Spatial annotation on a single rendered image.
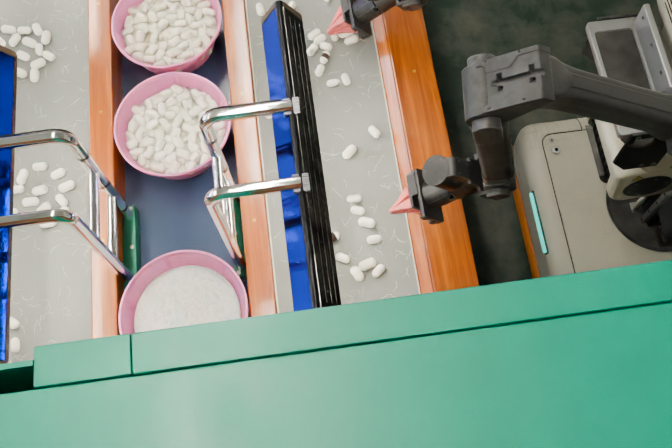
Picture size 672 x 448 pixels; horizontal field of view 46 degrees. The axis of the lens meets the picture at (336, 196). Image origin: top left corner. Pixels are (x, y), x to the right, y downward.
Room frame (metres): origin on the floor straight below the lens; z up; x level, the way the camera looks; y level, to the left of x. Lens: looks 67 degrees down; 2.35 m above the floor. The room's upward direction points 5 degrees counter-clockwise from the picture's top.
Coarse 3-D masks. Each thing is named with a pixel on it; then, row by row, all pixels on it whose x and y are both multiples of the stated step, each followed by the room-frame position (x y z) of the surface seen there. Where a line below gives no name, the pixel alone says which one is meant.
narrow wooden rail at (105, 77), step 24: (96, 0) 1.23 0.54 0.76; (96, 24) 1.16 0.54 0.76; (96, 48) 1.09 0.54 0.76; (96, 72) 1.02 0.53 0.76; (120, 72) 1.07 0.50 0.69; (96, 96) 0.96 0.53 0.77; (120, 96) 0.99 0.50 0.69; (96, 120) 0.89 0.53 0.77; (96, 144) 0.83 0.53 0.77; (120, 168) 0.79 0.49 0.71; (120, 192) 0.73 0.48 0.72; (120, 216) 0.67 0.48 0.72; (120, 240) 0.61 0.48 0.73; (96, 264) 0.55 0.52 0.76; (96, 288) 0.50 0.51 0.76; (120, 288) 0.50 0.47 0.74; (96, 312) 0.44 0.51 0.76; (96, 336) 0.39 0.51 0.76
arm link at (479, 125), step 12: (468, 60) 0.58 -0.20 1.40; (480, 60) 0.57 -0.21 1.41; (480, 120) 0.49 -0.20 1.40; (492, 120) 0.49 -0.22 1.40; (480, 132) 0.48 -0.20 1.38; (492, 132) 0.48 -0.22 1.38; (504, 132) 0.52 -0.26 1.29; (480, 144) 0.48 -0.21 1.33; (492, 144) 0.52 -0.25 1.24; (504, 144) 0.53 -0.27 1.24; (480, 156) 0.54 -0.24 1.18; (492, 156) 0.53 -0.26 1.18; (504, 156) 0.53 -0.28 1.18; (492, 168) 0.54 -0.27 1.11; (504, 168) 0.54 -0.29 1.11; (492, 180) 0.54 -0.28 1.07; (504, 180) 0.54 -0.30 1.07
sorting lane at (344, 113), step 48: (288, 0) 1.20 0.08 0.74; (336, 0) 1.19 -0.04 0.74; (336, 48) 1.05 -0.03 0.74; (336, 96) 0.92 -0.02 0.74; (384, 96) 0.91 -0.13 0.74; (336, 144) 0.80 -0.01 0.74; (384, 144) 0.79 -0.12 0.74; (336, 192) 0.68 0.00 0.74; (384, 192) 0.67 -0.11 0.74; (384, 240) 0.56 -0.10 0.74; (288, 288) 0.47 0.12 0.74; (384, 288) 0.45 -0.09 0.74
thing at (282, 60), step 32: (288, 32) 0.86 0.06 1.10; (288, 64) 0.78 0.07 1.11; (288, 96) 0.71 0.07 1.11; (288, 128) 0.65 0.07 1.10; (288, 160) 0.60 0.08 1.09; (320, 160) 0.61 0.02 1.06; (288, 192) 0.54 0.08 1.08; (320, 192) 0.54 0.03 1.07; (288, 224) 0.49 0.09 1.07; (320, 224) 0.48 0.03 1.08; (288, 256) 0.43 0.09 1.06; (320, 256) 0.42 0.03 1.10; (320, 288) 0.36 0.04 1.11
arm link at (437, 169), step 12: (432, 156) 0.60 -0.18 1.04; (432, 168) 0.58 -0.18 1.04; (444, 168) 0.57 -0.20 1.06; (456, 168) 0.57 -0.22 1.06; (468, 168) 0.58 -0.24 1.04; (480, 168) 0.59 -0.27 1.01; (432, 180) 0.56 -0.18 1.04; (444, 180) 0.55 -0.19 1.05; (456, 180) 0.56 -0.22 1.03; (468, 180) 0.56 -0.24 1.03; (480, 180) 0.57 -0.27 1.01; (480, 192) 0.54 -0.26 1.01; (492, 192) 0.54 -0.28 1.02; (504, 192) 0.53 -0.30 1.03
